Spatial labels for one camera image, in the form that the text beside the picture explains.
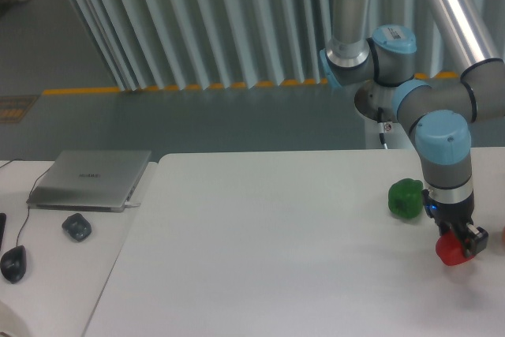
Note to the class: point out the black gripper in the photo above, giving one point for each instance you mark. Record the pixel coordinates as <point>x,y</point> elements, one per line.
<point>458,218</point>

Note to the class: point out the red bell pepper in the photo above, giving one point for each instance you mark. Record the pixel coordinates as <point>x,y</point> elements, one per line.
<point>449,250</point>

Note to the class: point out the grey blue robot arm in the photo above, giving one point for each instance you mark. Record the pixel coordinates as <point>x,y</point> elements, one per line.
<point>436,120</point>

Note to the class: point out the green bell pepper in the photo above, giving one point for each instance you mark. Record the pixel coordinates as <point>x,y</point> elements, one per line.
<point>404,198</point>

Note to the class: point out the white folding partition screen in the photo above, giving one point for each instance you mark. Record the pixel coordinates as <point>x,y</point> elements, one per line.
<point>211,43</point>

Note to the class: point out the silver closed laptop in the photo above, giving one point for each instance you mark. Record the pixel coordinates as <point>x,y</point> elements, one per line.
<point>90,180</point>

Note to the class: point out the black earbuds case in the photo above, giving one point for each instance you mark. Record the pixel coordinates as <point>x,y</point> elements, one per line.
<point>77,227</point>

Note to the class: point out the black computer mouse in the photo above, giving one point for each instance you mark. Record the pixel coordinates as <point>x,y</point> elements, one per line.
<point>14,264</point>

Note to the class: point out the black device at left edge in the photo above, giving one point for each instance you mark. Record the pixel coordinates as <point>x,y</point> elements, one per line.
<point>2,228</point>

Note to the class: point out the white object bottom left corner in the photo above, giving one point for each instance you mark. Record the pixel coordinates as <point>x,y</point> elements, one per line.
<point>11,324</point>

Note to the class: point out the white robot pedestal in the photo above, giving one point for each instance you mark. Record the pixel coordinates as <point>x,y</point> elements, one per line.
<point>394,135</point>

